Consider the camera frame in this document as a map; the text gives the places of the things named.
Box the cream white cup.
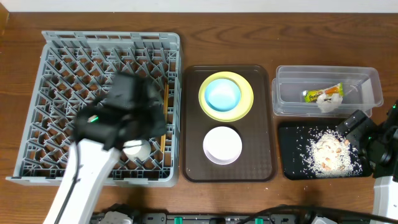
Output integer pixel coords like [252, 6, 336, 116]
[123, 140, 151, 162]

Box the white paper tissue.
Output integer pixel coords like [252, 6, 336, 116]
[317, 93, 343, 113]

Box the pile of rice and nuts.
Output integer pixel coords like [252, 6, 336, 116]
[296, 126, 363, 179]

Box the wooden chopstick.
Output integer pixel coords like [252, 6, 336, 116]
[163, 83, 169, 121]
[160, 83, 169, 154]

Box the yellow green snack wrapper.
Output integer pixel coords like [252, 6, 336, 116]
[302, 83, 344, 103]

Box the light blue bowl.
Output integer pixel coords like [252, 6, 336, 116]
[205, 78, 241, 112]

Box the white paper bowl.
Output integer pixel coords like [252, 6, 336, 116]
[203, 126, 243, 166]

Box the yellow plate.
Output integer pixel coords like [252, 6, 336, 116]
[198, 72, 254, 122]

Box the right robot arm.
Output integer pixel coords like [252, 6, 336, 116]
[336, 103, 397, 220]

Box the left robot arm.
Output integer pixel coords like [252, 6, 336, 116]
[45, 72, 166, 223]

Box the grey plastic dishwasher rack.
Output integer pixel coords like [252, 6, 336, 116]
[9, 30, 182, 187]

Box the clear plastic bin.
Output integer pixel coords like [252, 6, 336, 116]
[272, 65, 384, 118]

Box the black plastic tray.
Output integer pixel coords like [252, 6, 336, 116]
[278, 119, 372, 180]

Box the dark brown serving tray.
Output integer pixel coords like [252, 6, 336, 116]
[181, 65, 277, 183]

